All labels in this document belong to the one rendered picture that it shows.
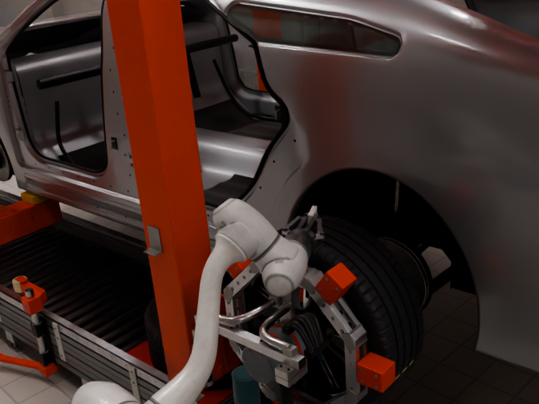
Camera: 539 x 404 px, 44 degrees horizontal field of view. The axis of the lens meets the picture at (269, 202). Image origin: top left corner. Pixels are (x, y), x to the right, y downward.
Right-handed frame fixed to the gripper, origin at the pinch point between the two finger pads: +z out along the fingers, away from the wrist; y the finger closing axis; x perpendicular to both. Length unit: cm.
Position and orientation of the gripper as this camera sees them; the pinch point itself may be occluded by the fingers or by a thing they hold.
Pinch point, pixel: (312, 214)
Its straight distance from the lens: 202.6
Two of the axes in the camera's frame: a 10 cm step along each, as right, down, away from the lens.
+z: 2.7, -4.2, 8.7
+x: -0.1, -9.0, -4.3
